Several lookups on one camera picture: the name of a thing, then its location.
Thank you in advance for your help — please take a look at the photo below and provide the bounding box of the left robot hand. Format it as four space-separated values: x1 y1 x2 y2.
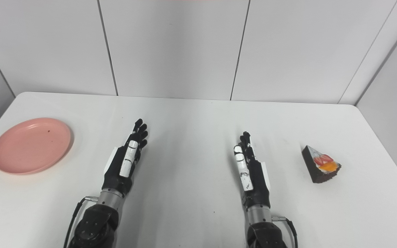
102 119 149 198

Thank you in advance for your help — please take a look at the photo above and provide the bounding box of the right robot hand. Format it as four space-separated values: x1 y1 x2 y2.
234 131 271 210

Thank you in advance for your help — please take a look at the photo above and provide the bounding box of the pink plate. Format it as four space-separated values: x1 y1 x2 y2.
0 118 72 175

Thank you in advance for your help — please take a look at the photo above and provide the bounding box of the chocolate cake slice with fruit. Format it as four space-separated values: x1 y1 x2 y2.
301 145 342 184

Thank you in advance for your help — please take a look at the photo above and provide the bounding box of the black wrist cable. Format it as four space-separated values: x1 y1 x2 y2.
63 196 98 248
272 215 299 248

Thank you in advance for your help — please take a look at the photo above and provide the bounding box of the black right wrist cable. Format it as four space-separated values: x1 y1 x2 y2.
272 215 299 248

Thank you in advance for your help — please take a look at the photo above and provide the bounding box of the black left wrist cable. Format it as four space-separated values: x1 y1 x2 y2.
63 196 98 248

